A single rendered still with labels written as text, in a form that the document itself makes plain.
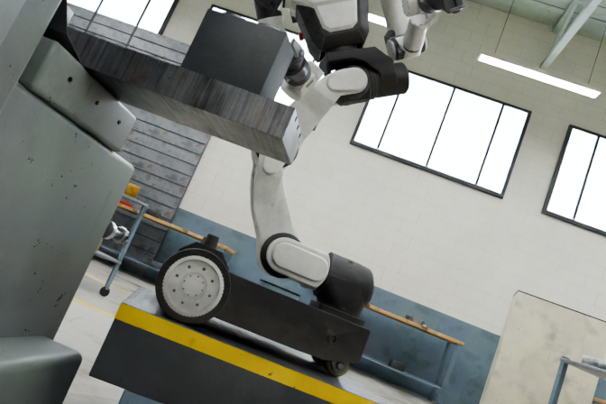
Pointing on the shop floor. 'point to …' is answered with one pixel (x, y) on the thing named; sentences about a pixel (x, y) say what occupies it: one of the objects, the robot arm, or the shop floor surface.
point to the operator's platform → (210, 363)
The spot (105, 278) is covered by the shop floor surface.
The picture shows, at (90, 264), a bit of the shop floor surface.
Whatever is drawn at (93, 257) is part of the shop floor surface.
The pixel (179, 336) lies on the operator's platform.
